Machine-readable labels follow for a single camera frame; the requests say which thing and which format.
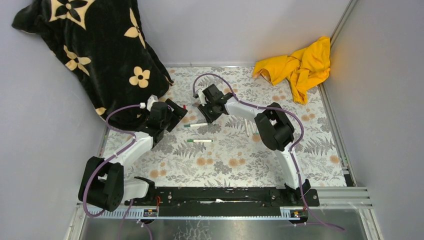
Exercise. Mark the brown end marker pen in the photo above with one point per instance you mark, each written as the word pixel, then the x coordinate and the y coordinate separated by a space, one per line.
pixel 246 126

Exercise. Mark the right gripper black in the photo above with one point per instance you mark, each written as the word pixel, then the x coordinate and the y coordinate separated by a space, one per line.
pixel 203 109

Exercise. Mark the aluminium frame rails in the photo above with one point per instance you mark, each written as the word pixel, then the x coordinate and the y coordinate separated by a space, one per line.
pixel 356 199

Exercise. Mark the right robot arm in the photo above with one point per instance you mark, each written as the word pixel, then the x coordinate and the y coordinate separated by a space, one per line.
pixel 274 127

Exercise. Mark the floral patterned table mat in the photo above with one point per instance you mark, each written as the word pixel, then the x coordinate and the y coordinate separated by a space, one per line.
pixel 234 159

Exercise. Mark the black floral blanket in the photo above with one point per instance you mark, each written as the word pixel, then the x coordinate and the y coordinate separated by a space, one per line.
pixel 103 44

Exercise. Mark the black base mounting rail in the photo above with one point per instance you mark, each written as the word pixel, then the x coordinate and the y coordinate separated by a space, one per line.
pixel 225 201

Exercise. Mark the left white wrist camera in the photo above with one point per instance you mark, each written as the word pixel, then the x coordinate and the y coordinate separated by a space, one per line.
pixel 151 100

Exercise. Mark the yellow cloth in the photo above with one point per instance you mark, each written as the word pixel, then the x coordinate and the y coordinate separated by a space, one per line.
pixel 304 69

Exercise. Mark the brown cap marker pen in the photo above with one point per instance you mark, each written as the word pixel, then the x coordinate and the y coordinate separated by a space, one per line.
pixel 253 129

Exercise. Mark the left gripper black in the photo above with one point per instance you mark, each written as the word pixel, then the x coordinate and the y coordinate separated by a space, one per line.
pixel 178 113

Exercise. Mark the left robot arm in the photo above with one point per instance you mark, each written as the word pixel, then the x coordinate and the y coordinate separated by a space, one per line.
pixel 103 184

